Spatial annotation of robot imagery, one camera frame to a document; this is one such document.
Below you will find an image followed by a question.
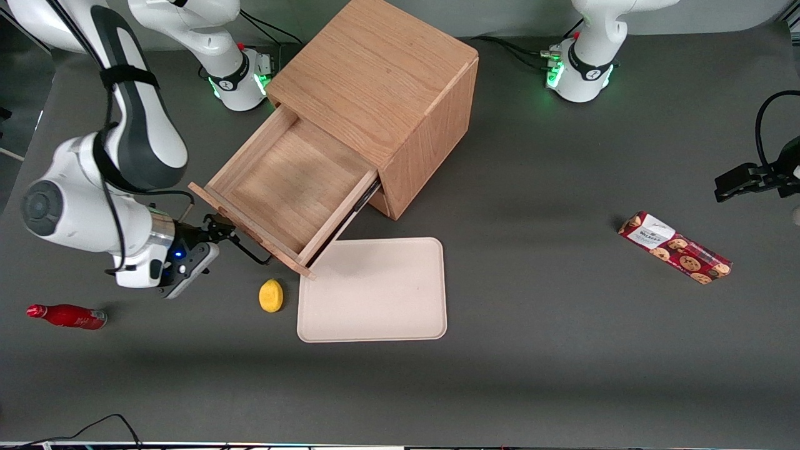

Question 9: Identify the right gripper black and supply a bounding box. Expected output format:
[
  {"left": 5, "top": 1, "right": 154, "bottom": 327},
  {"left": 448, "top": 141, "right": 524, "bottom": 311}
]
[{"left": 170, "top": 214, "right": 273, "bottom": 265}]

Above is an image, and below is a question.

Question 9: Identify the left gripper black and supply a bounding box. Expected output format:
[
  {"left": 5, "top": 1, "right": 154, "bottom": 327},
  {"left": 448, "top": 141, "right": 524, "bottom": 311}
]
[{"left": 714, "top": 136, "right": 800, "bottom": 203}]

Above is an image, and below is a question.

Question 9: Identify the wooden drawer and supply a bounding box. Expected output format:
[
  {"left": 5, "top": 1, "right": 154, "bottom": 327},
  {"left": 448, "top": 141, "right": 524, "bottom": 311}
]
[{"left": 189, "top": 105, "right": 383, "bottom": 279}]

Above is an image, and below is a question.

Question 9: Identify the yellow lemon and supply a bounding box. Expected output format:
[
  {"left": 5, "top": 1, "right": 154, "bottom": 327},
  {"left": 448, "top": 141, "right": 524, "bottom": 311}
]
[{"left": 259, "top": 279, "right": 284, "bottom": 313}]

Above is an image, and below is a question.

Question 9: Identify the red tartan cookie box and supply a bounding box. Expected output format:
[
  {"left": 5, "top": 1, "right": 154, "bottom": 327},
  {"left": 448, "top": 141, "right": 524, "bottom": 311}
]
[{"left": 617, "top": 211, "right": 733, "bottom": 286}]

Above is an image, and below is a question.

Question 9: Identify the beige rectangular tray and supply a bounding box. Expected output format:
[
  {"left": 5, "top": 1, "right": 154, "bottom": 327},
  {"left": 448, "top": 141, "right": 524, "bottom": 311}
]
[{"left": 297, "top": 237, "right": 448, "bottom": 343}]

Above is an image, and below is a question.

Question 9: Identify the red bottle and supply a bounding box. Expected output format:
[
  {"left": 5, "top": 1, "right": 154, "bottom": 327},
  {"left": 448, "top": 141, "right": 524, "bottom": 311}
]
[{"left": 26, "top": 304, "right": 108, "bottom": 331}]

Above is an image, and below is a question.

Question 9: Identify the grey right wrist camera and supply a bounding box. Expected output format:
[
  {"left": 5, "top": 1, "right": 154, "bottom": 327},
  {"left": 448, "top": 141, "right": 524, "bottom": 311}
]
[{"left": 162, "top": 244, "right": 220, "bottom": 300}]

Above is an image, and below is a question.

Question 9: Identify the black looped cable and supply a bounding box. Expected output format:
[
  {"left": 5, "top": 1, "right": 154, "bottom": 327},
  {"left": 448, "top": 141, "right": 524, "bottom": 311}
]
[{"left": 754, "top": 90, "right": 800, "bottom": 169}]

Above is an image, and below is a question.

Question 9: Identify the black arm-mounted cable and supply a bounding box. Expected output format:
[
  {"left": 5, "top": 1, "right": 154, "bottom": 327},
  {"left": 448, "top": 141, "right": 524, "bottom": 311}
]
[{"left": 47, "top": 0, "right": 196, "bottom": 276}]

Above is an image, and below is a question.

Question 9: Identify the black velcro strap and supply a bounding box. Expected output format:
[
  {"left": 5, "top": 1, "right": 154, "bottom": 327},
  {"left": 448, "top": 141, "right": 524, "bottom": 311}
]
[{"left": 99, "top": 64, "right": 161, "bottom": 89}]

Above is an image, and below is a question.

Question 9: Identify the black base cable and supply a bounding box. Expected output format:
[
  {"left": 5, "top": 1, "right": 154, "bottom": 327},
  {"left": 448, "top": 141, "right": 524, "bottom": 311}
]
[
  {"left": 239, "top": 9, "right": 304, "bottom": 48},
  {"left": 478, "top": 35, "right": 560, "bottom": 71}
]

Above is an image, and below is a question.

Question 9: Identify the black table-edge cable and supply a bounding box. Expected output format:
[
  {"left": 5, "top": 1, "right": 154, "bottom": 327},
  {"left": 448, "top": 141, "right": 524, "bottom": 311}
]
[{"left": 0, "top": 413, "right": 146, "bottom": 448}]

